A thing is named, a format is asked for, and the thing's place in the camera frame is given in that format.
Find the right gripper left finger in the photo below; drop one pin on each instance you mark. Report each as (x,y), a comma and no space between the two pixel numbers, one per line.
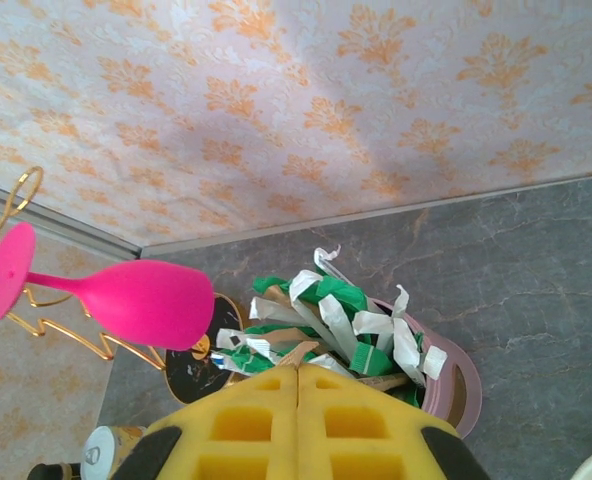
(246,430)

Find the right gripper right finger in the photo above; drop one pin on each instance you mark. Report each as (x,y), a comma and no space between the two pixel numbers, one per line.
(356,430)

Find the brown straw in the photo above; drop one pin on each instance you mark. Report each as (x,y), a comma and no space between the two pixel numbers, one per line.
(298,356)

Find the green white straws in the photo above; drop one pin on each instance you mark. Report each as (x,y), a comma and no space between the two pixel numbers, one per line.
(326,310)

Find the pink straw holder cup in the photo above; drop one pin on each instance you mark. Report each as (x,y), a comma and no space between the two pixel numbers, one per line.
(468,390)

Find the yellow tin can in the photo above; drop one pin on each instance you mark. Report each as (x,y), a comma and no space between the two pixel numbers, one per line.
(101,455)

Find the pink wine glass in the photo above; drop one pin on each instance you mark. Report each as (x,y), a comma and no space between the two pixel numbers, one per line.
(141,305)

